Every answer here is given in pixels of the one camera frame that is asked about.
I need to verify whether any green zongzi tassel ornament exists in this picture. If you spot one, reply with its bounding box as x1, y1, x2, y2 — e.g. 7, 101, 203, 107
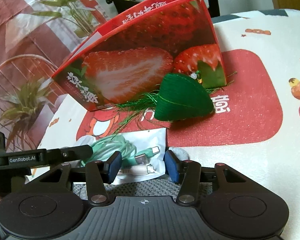
113, 72, 239, 134

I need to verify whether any white patterned tablecloth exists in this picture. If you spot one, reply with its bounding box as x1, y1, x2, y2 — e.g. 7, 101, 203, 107
25, 8, 300, 240

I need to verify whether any red strawberry cardboard box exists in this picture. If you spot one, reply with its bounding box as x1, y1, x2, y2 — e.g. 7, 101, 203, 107
53, 0, 226, 111

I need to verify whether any red floral backdrop cloth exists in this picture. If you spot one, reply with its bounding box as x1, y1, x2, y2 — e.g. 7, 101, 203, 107
0, 0, 108, 152

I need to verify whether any mint cable in plastic bag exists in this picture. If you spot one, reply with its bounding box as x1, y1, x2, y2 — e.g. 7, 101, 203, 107
72, 127, 168, 186

